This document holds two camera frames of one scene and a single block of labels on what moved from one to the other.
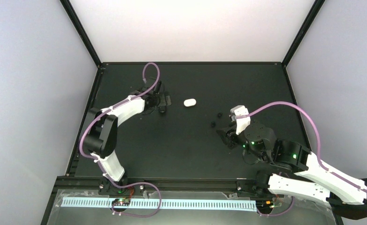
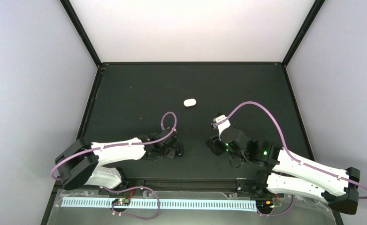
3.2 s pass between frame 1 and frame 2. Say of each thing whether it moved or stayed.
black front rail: stayed
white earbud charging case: stayed
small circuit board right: stayed
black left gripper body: moved
